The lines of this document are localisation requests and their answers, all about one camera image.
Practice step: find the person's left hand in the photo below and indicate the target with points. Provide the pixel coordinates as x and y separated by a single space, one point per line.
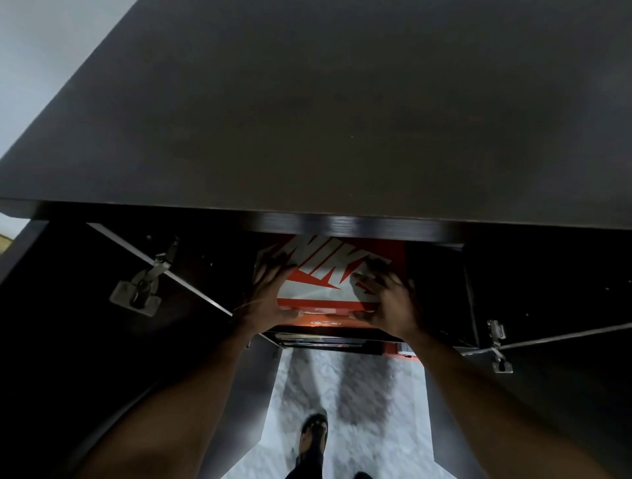
264 306

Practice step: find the person's right hand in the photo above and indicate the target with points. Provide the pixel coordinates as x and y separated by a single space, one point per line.
395 311

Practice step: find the red Skechers GoWalk shoe box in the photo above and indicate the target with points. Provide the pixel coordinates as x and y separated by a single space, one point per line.
402 353

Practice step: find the orange Dr.Osha shoe box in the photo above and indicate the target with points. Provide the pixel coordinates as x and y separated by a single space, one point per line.
326 322

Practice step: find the red Nike shoe box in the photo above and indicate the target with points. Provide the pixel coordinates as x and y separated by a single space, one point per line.
326 266

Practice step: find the dark wooden cabinet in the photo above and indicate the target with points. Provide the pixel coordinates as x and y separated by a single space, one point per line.
316 123

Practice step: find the person's right forearm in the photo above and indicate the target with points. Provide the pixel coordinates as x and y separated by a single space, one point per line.
494 419

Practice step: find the person's left foot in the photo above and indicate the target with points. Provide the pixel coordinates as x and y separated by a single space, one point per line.
313 439

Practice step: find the black sandal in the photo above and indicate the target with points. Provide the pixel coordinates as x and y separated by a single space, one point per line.
316 422
363 475

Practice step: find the black trousers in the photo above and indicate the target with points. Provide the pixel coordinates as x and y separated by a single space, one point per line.
306 469

